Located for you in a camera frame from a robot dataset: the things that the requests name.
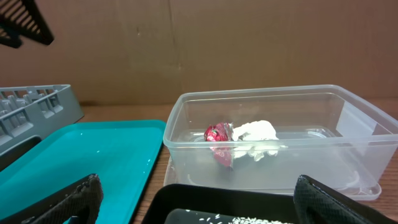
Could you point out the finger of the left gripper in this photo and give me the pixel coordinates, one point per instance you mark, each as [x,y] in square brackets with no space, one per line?
[23,18]

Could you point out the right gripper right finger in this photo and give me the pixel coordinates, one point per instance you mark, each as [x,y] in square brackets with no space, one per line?
[317,203]

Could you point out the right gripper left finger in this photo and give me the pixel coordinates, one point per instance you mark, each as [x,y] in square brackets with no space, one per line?
[78,202]

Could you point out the white napkin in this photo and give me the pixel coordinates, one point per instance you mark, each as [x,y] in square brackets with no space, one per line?
[256,131]

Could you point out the pile of rice grains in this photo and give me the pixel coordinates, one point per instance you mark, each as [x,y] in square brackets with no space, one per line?
[217,218]

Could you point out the red snack wrapper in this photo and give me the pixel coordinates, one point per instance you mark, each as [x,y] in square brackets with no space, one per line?
[221,132]

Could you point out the black tray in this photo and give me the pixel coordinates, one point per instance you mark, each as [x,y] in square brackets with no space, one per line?
[171,201]

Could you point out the teal serving tray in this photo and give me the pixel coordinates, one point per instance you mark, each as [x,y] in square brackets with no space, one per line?
[121,153]

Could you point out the clear plastic bin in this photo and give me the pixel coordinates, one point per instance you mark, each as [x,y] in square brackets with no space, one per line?
[323,131]

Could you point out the grey dish rack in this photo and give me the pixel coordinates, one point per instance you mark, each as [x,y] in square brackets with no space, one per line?
[31,113]

